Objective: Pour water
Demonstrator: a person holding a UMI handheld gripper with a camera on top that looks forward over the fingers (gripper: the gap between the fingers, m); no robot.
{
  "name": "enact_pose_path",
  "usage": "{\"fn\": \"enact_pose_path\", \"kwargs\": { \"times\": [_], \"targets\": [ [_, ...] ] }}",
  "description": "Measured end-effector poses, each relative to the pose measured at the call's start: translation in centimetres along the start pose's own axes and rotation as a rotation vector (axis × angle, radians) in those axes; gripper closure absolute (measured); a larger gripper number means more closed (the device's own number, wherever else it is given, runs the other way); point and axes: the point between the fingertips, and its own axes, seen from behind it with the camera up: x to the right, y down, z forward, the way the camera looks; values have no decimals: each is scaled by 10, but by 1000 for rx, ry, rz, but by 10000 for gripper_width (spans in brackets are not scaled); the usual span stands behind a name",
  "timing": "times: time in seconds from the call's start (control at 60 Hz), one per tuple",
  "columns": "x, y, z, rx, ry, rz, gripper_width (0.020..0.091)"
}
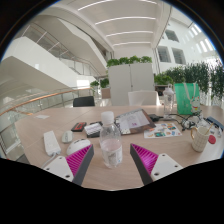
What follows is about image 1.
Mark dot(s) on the colourful sticker sheet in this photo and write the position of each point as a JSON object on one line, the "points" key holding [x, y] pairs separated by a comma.
{"points": [[162, 130]]}

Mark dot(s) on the black and red card holder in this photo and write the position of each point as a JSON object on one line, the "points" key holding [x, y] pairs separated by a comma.
{"points": [[78, 126]]}

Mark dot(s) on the flat round red coaster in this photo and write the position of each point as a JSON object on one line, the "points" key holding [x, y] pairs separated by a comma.
{"points": [[212, 139]]}

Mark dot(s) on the clear plastic water bottle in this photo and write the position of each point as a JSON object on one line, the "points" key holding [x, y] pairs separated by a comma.
{"points": [[110, 141]]}

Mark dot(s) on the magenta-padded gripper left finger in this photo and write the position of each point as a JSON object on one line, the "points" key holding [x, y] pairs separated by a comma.
{"points": [[79, 160]]}

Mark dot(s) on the green hedge plants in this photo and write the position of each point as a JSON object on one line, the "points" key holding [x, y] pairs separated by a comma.
{"points": [[196, 76]]}

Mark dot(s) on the black office chair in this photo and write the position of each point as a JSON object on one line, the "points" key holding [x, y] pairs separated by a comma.
{"points": [[84, 101]]}

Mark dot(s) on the white computer mouse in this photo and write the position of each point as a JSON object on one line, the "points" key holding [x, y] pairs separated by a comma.
{"points": [[67, 136]]}

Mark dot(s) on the white checked mug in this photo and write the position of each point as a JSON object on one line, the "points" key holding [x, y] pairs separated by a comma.
{"points": [[200, 139]]}

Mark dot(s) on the green tote bag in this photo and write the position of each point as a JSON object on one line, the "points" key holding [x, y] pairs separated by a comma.
{"points": [[187, 98]]}

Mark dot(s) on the glass balcony railing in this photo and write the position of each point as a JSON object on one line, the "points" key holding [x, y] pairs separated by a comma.
{"points": [[40, 106]]}

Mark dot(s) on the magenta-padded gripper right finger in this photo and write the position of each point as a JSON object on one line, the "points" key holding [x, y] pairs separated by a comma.
{"points": [[146, 160]]}

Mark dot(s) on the white chair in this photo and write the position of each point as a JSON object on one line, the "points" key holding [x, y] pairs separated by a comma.
{"points": [[144, 98]]}

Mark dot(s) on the white planter cabinet with plants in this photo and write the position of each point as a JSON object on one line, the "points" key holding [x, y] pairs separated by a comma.
{"points": [[130, 80]]}

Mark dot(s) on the white rounded device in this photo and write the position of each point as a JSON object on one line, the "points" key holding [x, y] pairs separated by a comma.
{"points": [[77, 145]]}

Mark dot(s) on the tall clear glass bottle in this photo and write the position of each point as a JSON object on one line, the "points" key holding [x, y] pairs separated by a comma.
{"points": [[168, 98]]}

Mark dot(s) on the white keypad device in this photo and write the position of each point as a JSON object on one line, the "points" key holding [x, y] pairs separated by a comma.
{"points": [[93, 129]]}

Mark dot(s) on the dark blue flat case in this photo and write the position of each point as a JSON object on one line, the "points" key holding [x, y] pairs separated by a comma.
{"points": [[215, 122]]}

